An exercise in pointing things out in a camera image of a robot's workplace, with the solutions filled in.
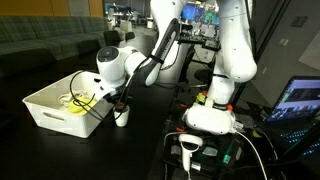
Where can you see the white VR controller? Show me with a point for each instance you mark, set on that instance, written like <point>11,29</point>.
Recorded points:
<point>188,146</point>

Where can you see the white VR headset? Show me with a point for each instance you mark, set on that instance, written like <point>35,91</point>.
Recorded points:
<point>208,118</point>

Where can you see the dark upholstered chair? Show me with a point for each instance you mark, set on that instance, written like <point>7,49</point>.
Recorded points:
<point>112,37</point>

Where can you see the green plaid sofa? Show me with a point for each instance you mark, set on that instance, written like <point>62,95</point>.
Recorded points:
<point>40,36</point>

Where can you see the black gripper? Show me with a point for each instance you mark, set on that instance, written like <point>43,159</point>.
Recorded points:
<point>117,99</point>

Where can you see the orange tape roll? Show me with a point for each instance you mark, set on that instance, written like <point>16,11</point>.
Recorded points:
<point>122,107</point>

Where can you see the yellow cloth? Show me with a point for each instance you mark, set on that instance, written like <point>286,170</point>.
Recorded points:
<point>78,107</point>

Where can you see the white plastic basket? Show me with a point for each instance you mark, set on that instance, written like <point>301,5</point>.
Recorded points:
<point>56,120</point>

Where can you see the white mug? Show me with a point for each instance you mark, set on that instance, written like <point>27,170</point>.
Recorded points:
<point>122,118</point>

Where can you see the open black laptop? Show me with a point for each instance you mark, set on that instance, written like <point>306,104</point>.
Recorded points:
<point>295,100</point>

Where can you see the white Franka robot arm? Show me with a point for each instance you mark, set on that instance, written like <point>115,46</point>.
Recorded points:
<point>233,53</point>

